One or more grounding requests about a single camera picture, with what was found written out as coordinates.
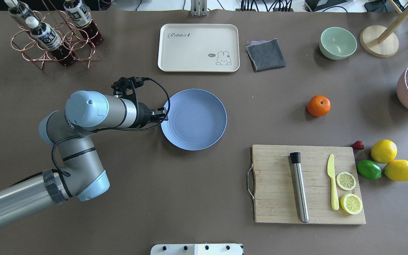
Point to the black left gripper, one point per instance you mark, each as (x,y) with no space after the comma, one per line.
(143,115)

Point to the blue round plate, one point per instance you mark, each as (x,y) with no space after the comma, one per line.
(197,120)

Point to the orange mandarin fruit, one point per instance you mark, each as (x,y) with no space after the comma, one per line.
(319,105)

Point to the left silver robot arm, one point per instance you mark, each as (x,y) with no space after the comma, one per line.
(69,132)

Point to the yellow lemon far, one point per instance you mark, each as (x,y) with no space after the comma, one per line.
(384,151)

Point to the yellow lemon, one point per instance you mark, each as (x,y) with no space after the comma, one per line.
(384,151)
(397,170)

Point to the cream rabbit tray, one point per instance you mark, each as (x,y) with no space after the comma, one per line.
(198,48)

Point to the wooden cup tree stand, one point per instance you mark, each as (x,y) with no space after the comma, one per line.
(381,41)

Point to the yellow lemon near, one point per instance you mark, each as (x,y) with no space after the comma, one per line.
(397,170)

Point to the red strawberry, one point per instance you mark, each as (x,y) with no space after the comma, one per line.
(358,145)

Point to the green lime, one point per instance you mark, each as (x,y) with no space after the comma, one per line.
(369,169)

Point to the green bowl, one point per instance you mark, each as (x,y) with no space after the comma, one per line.
(337,43)

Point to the lemon slice flat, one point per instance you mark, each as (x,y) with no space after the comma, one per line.
(346,181)

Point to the grey folded cloth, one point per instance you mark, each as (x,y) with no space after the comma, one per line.
(265,54)

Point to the lemon half slice thick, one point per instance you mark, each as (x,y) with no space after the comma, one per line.
(351,204)

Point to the tea bottle middle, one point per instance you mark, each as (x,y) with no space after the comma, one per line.
(82,19)

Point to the tea bottle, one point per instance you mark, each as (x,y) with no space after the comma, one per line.
(82,19)
(19,11)
(48,39)

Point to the yellow plastic knife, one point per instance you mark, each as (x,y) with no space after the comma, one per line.
(331,173)

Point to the steel muddler cylinder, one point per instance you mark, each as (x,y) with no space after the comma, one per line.
(300,186)

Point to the tea bottle front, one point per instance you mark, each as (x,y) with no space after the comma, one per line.
(48,39)

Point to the wooden cutting board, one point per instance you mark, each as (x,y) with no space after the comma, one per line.
(274,185)

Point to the tea bottle back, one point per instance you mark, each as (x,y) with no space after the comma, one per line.
(19,11)

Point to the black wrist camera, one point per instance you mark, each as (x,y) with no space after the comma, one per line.
(126,87)

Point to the aluminium frame post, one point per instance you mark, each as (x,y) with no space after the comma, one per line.
(199,8)

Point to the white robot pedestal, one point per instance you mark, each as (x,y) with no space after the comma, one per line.
(198,249)

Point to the copper wire bottle rack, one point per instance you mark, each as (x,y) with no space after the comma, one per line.
(62,36)

